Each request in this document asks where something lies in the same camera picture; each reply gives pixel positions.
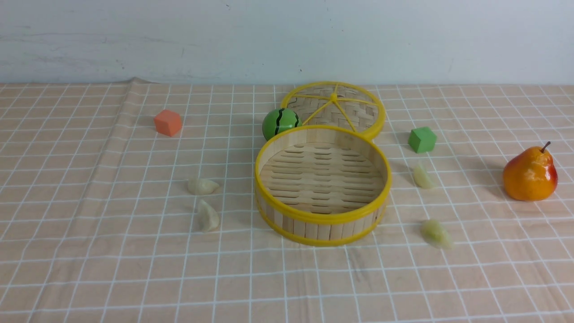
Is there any white dumpling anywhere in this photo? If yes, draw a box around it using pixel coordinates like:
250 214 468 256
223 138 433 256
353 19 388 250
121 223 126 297
187 178 220 196
198 200 221 232

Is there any pale dumpling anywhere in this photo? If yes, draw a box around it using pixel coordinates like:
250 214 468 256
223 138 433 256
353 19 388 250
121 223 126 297
413 161 436 189

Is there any greenish dumpling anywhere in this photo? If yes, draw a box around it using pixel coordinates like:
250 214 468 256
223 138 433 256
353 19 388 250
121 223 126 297
420 219 453 249

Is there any bamboo steamer tray yellow rim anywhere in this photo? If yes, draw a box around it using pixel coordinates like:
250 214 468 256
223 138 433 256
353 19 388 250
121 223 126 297
254 125 393 247

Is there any bamboo steamer lid yellow rim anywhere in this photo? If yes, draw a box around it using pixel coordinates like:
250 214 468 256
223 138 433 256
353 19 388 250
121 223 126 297
280 81 386 140

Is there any green watermelon toy ball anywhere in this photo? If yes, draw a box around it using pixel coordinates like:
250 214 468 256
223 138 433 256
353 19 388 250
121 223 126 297
262 108 302 141

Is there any orange foam cube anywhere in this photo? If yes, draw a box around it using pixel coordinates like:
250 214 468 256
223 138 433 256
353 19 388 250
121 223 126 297
153 109 183 137

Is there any green foam cube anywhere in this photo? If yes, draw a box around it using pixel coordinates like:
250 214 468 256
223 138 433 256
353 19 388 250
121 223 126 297
408 127 437 153

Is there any beige checkered tablecloth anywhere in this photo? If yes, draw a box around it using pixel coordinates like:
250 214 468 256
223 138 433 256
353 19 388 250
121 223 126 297
0 79 574 323

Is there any orange yellow toy pear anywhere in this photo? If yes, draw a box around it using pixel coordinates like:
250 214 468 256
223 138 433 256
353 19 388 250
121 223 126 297
502 141 558 201

